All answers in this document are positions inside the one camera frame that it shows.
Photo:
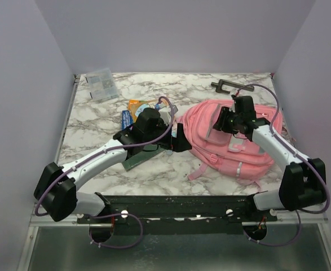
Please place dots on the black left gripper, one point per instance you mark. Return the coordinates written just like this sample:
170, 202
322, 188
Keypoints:
179, 143

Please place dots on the clear plastic organizer box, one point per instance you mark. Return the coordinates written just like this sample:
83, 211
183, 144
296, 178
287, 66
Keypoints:
102, 85

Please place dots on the orange children's book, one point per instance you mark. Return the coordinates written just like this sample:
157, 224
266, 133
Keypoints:
137, 106

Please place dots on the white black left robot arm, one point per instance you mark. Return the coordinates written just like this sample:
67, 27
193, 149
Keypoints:
57, 190

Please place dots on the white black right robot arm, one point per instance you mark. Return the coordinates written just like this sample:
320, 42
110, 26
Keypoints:
303, 182

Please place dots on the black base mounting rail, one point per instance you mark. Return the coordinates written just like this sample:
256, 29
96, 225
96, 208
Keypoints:
169, 215

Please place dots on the dark green notebook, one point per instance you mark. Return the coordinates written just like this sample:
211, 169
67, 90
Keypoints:
138, 159

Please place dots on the black metal clamp tool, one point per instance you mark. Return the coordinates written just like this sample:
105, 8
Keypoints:
219, 86

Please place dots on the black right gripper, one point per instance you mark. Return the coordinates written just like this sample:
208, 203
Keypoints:
221, 123

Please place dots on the pink student backpack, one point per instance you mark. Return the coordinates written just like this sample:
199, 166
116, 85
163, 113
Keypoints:
232, 156

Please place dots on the blue thick book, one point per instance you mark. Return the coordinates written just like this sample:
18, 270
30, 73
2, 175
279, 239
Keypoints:
128, 120

